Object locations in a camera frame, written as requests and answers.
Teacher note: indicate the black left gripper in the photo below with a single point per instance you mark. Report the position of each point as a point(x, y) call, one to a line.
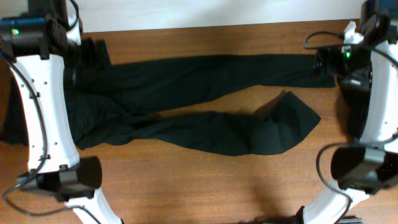
point(100, 60)

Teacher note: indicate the black base bracket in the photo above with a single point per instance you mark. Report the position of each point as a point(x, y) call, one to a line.
point(295, 220)

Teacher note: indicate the black folded garment left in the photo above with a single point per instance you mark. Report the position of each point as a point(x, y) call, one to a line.
point(15, 125)

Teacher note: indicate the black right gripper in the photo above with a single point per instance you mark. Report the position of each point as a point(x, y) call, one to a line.
point(334, 58)

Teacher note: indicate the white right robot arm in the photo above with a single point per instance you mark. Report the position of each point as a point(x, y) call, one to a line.
point(366, 62)

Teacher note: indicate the black trousers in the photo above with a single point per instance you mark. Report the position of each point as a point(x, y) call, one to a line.
point(116, 105)

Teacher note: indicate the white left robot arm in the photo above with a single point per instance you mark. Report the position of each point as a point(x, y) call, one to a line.
point(36, 46)

